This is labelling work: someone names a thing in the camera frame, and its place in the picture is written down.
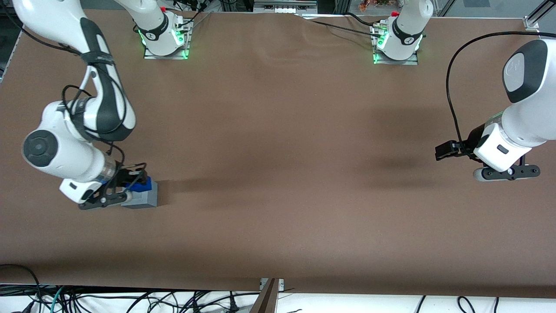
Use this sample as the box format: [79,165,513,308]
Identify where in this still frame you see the blue plastic part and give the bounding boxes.
[125,176,153,194]

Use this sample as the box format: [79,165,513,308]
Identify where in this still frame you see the gray square base block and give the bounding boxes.
[121,180,158,210]

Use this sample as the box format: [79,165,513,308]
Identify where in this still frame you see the brown paper table cover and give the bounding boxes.
[0,9,556,300]

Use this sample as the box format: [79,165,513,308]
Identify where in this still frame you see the aluminium profile table leg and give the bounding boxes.
[248,278,279,313]

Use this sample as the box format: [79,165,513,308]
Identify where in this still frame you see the white power strip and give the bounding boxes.
[254,1,318,14]

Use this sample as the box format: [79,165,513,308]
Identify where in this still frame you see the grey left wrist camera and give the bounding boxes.
[473,164,541,182]

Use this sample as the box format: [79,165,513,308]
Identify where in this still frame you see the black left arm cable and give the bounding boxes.
[446,31,556,153]

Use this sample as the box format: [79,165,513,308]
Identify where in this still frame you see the black looped floor cable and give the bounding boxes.
[0,263,44,313]

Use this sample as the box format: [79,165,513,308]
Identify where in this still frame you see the teal floor cable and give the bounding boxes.
[46,286,66,313]

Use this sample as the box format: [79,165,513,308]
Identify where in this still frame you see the tangled black floor cables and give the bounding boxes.
[61,287,263,313]

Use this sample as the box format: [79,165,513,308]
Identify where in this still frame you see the diagonal aluminium frame bar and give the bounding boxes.
[528,0,556,27]

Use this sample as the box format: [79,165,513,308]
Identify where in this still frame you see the short black table cable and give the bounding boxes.
[343,12,385,27]

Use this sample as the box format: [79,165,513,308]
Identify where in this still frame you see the long black table cable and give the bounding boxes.
[300,16,385,40]

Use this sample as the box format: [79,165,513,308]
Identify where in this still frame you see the black base connector cables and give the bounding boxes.
[172,0,214,31]

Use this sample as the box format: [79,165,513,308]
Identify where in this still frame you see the silver metal bracket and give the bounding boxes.
[259,278,285,292]

